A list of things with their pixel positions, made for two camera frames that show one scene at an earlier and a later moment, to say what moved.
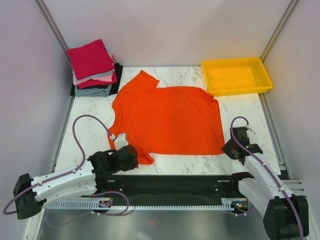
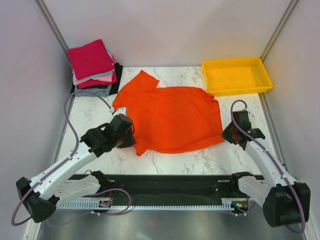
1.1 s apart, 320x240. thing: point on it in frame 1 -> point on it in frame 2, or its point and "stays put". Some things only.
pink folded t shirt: x=107 y=78 stays put
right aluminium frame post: x=285 y=16 stays put
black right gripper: x=225 y=149 -> x=225 y=135
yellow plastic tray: x=236 y=76 stays put
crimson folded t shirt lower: x=92 y=83 stays put
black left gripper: x=133 y=164 -> x=130 y=142
